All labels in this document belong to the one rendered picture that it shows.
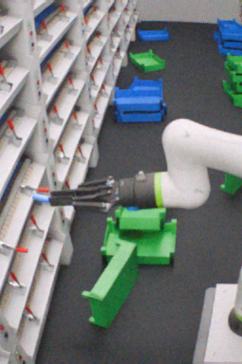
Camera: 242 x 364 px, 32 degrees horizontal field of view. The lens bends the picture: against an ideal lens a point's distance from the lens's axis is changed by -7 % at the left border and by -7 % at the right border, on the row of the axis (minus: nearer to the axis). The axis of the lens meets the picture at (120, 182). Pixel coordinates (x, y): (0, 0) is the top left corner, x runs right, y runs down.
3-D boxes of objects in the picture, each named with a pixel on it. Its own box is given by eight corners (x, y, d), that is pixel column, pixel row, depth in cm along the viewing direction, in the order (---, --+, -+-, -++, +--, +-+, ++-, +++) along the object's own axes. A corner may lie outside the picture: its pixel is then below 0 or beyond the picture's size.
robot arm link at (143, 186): (159, 218, 116) (161, 195, 123) (152, 182, 109) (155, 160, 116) (136, 220, 117) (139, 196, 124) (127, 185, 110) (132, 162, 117)
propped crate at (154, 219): (125, 203, 216) (124, 187, 213) (167, 204, 213) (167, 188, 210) (115, 228, 187) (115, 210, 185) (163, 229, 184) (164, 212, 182)
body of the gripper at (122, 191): (134, 171, 119) (100, 173, 121) (131, 191, 112) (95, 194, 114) (139, 192, 123) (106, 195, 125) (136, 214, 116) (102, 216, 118)
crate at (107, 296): (139, 276, 178) (121, 271, 181) (137, 244, 166) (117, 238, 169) (107, 328, 157) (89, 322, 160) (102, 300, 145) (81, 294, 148)
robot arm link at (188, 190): (212, 214, 110) (211, 195, 120) (208, 170, 105) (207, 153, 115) (158, 219, 114) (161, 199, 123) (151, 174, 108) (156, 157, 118)
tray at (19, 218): (43, 175, 156) (48, 154, 150) (-5, 307, 109) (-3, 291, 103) (-6, 157, 154) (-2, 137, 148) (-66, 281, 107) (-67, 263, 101)
